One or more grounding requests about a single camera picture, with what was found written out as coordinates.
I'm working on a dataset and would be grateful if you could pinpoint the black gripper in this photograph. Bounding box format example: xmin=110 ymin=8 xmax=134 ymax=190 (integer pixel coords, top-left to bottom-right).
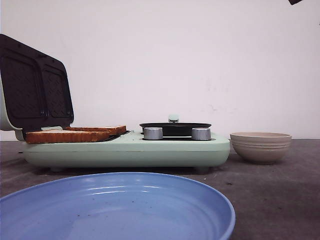
xmin=288 ymin=0 xmax=302 ymax=5

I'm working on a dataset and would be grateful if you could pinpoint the beige ribbed bowl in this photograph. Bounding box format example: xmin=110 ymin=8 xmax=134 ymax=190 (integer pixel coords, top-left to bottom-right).
xmin=230 ymin=132 xmax=292 ymax=164

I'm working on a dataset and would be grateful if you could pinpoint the white bread slice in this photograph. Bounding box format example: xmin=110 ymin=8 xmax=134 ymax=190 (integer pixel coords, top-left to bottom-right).
xmin=25 ymin=130 xmax=110 ymax=144
xmin=65 ymin=125 xmax=127 ymax=135

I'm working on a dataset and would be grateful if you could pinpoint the breakfast maker hinged lid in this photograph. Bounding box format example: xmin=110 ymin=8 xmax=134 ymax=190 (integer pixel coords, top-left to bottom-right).
xmin=0 ymin=34 xmax=74 ymax=141

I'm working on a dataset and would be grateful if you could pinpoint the mint green breakfast maker base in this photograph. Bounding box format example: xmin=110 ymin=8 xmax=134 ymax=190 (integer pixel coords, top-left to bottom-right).
xmin=23 ymin=131 xmax=230 ymax=171

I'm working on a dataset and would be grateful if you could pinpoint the right silver control knob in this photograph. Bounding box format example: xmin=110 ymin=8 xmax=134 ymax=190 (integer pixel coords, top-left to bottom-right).
xmin=191 ymin=127 xmax=212 ymax=141

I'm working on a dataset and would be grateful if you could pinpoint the silver control knob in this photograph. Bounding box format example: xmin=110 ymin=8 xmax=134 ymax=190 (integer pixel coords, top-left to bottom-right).
xmin=143 ymin=126 xmax=163 ymax=140
xmin=191 ymin=127 xmax=212 ymax=141

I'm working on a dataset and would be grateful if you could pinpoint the black round frying pan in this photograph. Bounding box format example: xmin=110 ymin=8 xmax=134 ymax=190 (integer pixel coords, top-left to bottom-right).
xmin=139 ymin=115 xmax=212 ymax=137

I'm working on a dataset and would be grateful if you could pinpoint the left silver control knob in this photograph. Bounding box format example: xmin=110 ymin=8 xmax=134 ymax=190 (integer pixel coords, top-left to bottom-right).
xmin=143 ymin=126 xmax=163 ymax=140

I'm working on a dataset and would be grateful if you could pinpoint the blue round plate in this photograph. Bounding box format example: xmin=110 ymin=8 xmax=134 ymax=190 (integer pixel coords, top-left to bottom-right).
xmin=0 ymin=172 xmax=236 ymax=240

